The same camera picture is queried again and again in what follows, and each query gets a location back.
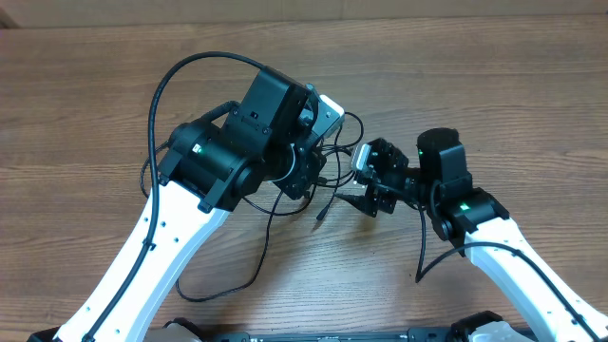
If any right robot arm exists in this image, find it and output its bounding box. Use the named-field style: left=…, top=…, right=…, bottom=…
left=342, top=127, right=607, bottom=341

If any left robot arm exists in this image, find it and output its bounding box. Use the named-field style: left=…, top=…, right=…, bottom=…
left=31, top=66, right=344, bottom=341

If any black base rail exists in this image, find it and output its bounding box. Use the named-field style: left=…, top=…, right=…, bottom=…
left=161, top=311, right=538, bottom=342

